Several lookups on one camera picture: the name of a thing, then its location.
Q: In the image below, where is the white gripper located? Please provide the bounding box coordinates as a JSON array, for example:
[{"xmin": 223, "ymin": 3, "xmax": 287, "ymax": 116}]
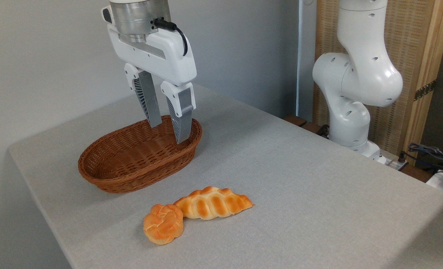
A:
[{"xmin": 107, "ymin": 25, "xmax": 198, "ymax": 145}]

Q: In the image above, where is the long braided bread loaf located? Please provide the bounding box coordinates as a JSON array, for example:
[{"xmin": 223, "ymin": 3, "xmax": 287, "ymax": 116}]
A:
[{"xmin": 173, "ymin": 186, "xmax": 254, "ymax": 220}]

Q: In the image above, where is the brown wicker basket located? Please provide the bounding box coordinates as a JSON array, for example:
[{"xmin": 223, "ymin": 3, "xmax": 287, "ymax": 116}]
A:
[{"xmin": 78, "ymin": 115, "xmax": 203, "ymax": 194}]

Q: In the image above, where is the round braided bread bun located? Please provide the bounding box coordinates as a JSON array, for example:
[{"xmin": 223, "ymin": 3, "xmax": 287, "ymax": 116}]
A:
[{"xmin": 143, "ymin": 204, "xmax": 184, "ymax": 245}]

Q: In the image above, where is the grey tablecloth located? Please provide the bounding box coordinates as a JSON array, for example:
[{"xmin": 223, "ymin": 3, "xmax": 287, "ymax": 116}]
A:
[{"xmin": 8, "ymin": 80, "xmax": 443, "ymax": 269}]

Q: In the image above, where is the dark wooden base board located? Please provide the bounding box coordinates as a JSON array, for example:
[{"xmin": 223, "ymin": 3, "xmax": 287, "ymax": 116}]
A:
[{"xmin": 283, "ymin": 115, "xmax": 331, "ymax": 139}]

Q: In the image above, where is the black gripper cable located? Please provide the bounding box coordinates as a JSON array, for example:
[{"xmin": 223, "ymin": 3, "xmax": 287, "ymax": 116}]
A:
[{"xmin": 152, "ymin": 18, "xmax": 189, "ymax": 57}]

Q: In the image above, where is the woven screen with wooden frame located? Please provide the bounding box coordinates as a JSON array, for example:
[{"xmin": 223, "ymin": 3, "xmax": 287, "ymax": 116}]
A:
[{"xmin": 313, "ymin": 0, "xmax": 443, "ymax": 166}]

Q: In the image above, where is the black and blue cable bundle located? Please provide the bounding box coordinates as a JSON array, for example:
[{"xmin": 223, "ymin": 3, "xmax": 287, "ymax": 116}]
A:
[{"xmin": 398, "ymin": 143, "xmax": 443, "ymax": 177}]

